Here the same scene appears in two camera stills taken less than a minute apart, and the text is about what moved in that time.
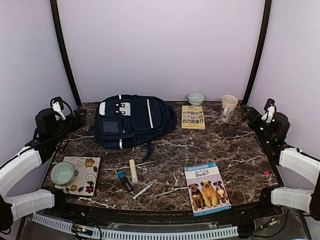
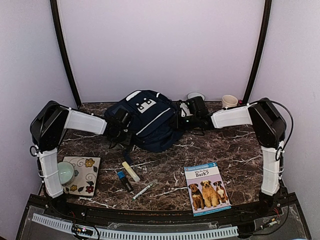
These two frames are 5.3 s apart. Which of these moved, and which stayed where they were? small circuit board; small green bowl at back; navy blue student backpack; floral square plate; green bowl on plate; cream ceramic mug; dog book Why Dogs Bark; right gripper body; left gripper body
Moved: navy blue student backpack; left gripper body; right gripper body
Stayed: floral square plate; small circuit board; green bowl on plate; cream ceramic mug; small green bowl at back; dog book Why Dogs Bark
